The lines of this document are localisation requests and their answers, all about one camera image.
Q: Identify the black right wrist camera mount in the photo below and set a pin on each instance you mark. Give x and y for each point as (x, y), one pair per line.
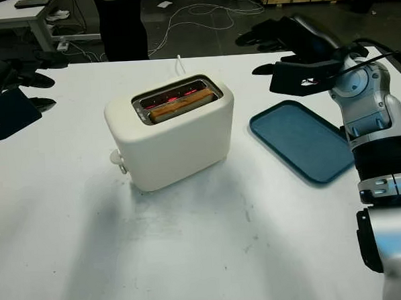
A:
(294, 79)

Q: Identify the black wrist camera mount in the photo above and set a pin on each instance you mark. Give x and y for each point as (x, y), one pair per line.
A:
(7, 116)
(294, 79)

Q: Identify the blue plastic tray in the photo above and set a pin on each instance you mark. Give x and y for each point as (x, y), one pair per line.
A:
(301, 141)

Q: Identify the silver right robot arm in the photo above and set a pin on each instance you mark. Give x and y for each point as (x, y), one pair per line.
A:
(377, 120)

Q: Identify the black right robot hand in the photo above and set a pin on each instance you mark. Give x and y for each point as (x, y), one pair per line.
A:
(315, 33)

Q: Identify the person in black trousers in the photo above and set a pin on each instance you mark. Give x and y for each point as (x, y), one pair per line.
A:
(121, 26)

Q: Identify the white desk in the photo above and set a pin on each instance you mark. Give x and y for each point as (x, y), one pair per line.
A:
(12, 15)

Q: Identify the white paper sheet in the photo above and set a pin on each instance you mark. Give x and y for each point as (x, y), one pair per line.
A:
(164, 4)

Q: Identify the dark laptop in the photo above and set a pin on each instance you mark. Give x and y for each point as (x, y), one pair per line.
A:
(31, 3)

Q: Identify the white power strip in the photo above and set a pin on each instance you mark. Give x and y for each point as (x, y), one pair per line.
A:
(62, 46)

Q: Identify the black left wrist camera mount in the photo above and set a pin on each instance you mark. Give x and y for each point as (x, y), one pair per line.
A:
(7, 116)

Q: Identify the toast slice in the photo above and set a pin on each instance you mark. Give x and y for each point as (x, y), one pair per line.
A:
(181, 107)

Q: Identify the white toaster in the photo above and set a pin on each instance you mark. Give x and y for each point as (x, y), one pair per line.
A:
(173, 141)

